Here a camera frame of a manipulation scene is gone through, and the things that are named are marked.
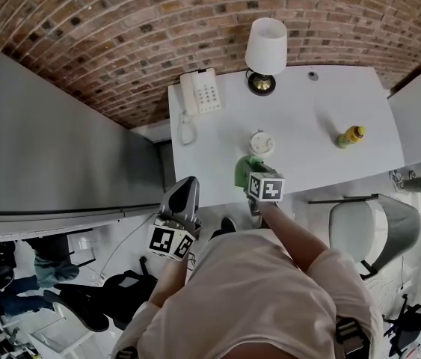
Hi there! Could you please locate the black swivel chair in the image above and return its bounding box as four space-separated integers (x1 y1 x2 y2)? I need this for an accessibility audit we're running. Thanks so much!
381 293 421 358

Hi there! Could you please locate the person's right forearm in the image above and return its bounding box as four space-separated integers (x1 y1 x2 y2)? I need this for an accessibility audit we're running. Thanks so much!
260 201 333 276

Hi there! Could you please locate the white-lidded paper cup drink container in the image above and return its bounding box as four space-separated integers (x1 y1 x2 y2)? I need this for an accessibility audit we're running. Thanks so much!
248 130 276 159

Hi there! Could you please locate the white floor cable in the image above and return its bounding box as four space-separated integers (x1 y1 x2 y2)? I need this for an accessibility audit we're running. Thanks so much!
93 215 152 280

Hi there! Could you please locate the white coiled telephone cord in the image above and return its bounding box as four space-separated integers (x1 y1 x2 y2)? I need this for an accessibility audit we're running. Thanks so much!
177 109 199 147

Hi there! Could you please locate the person's beige shirt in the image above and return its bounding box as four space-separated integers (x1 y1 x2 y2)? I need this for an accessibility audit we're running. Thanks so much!
111 228 384 359

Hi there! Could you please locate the grey cabinet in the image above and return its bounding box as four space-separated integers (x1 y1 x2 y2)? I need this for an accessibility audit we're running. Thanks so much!
0 52 167 237

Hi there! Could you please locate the black office chair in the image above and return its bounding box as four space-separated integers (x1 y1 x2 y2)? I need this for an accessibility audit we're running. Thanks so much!
43 256 159 333

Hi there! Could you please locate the yellow-capped green bottle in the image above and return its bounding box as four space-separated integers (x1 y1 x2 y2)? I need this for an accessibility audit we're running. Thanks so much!
336 125 367 150

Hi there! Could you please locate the person's left forearm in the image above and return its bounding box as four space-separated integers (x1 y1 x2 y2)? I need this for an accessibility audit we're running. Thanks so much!
151 258 191 308

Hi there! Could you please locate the white and grey office chair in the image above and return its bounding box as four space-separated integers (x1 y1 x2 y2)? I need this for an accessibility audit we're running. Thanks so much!
308 192 421 280

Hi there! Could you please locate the white desk telephone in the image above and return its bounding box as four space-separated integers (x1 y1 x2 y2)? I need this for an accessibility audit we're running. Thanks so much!
179 68 223 116

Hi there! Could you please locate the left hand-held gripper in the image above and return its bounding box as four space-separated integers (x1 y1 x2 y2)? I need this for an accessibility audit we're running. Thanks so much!
147 176 202 263

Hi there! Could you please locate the person's black shoe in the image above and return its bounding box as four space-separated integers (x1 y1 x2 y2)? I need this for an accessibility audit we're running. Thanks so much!
209 216 238 242

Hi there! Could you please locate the white-shade table lamp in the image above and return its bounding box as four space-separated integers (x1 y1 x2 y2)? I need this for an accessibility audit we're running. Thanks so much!
244 16 288 97

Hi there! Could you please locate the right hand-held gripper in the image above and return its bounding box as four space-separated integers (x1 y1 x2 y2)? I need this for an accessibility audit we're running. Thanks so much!
243 164 286 216

